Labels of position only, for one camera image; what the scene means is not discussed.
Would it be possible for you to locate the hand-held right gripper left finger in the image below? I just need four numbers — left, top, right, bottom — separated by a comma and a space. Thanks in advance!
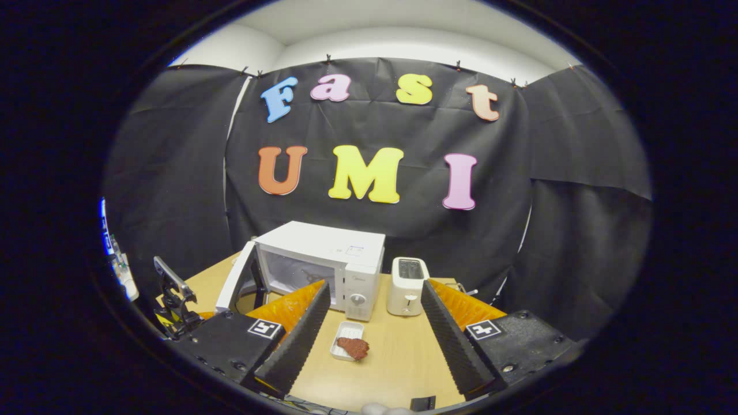
173, 281, 332, 399

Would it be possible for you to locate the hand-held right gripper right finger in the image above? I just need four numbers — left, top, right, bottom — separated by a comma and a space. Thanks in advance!
420, 279, 580, 401

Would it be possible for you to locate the brown meat slice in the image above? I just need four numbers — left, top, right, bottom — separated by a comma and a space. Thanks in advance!
336, 337, 370, 361

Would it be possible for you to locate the white microwave oven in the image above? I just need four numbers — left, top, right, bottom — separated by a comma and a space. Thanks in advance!
215, 221, 386, 322

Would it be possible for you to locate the white plastic tray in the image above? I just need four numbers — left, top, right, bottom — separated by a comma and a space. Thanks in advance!
330, 321, 365, 362

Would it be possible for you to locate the white and blue object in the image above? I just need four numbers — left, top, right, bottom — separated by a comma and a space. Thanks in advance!
99, 198, 140, 301

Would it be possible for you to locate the white toaster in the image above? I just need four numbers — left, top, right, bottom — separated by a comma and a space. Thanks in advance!
386, 256, 430, 316

